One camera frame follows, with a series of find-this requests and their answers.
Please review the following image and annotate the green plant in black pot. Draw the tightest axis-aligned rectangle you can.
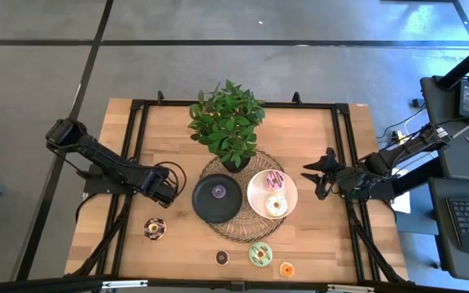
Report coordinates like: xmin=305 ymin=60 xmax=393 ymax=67
xmin=187 ymin=79 xmax=267 ymax=175

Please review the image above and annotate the black diagonal stand pole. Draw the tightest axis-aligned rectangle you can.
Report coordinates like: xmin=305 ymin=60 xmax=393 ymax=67
xmin=436 ymin=34 xmax=469 ymax=90

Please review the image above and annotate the long black crossbeam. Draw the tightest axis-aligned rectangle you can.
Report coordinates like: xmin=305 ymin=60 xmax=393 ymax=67
xmin=0 ymin=274 xmax=469 ymax=293

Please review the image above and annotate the mint green frosted donut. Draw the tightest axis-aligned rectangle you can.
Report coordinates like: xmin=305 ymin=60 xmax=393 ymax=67
xmin=248 ymin=241 xmax=274 ymax=268

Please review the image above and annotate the pink donut with dark drizzle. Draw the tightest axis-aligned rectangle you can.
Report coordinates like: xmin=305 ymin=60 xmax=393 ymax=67
xmin=264 ymin=169 xmax=287 ymax=193

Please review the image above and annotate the white donut with blue drizzle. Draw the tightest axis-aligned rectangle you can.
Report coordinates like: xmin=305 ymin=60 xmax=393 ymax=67
xmin=265 ymin=194 xmax=289 ymax=218

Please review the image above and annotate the white paper sheet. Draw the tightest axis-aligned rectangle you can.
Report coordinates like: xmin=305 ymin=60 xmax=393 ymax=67
xmin=389 ymin=190 xmax=412 ymax=215

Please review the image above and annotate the black support bar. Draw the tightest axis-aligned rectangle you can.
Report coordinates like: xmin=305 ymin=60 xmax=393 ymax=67
xmin=391 ymin=157 xmax=443 ymax=197

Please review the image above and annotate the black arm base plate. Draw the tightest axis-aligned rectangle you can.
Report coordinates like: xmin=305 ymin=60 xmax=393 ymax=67
xmin=82 ymin=162 xmax=144 ymax=195

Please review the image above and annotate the grey side desk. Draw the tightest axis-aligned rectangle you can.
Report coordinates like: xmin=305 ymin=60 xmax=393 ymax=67
xmin=428 ymin=177 xmax=469 ymax=282
xmin=420 ymin=75 xmax=469 ymax=182

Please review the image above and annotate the round woven straw placemat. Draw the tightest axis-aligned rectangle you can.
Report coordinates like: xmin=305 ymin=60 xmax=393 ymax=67
xmin=199 ymin=150 xmax=288 ymax=244

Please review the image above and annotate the white round plate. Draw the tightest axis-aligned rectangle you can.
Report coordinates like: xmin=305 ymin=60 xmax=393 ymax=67
xmin=246 ymin=168 xmax=299 ymax=221

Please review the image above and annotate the black aluminium table frame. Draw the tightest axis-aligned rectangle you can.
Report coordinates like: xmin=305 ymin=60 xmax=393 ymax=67
xmin=65 ymin=90 xmax=414 ymax=286

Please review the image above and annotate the mini donut with orange frosting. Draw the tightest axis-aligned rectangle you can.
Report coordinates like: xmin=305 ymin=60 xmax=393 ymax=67
xmin=278 ymin=261 xmax=296 ymax=279

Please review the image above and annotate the mini donut with chocolate frosting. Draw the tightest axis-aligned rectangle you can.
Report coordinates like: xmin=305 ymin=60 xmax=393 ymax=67
xmin=214 ymin=249 xmax=230 ymax=267

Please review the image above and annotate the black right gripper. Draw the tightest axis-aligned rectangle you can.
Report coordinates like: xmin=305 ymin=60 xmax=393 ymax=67
xmin=301 ymin=147 xmax=366 ymax=200

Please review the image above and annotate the black round plate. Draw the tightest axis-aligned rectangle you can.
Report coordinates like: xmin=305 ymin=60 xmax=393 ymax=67
xmin=191 ymin=173 xmax=243 ymax=225

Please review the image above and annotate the chocolate donut with pink drizzle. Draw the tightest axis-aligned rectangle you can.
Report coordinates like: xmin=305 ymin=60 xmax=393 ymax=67
xmin=143 ymin=217 xmax=168 ymax=241

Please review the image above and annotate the silver metal bracket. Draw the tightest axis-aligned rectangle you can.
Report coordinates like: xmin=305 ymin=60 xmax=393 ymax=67
xmin=327 ymin=284 xmax=376 ymax=293
xmin=101 ymin=279 xmax=149 ymax=291

